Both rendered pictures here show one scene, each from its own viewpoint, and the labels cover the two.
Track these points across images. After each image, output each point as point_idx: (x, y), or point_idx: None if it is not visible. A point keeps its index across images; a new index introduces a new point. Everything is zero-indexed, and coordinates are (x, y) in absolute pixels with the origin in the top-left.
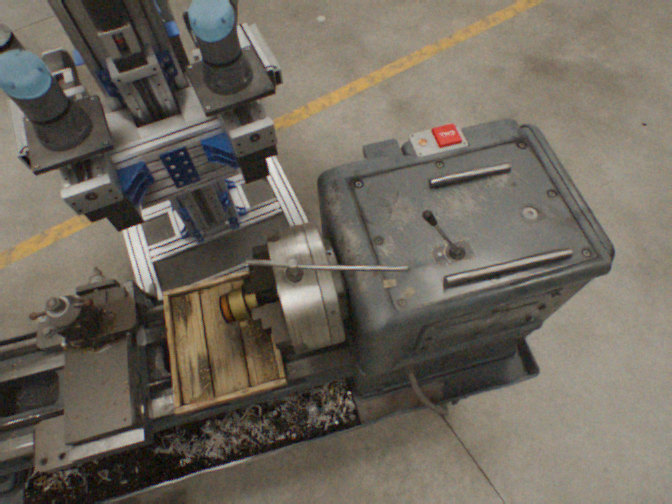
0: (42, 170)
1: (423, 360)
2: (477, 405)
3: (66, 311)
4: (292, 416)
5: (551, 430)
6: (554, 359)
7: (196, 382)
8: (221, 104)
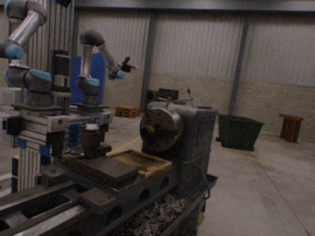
0: (38, 109)
1: (197, 157)
2: (205, 235)
3: (96, 123)
4: (169, 209)
5: (230, 230)
6: (209, 212)
7: (141, 171)
8: (95, 106)
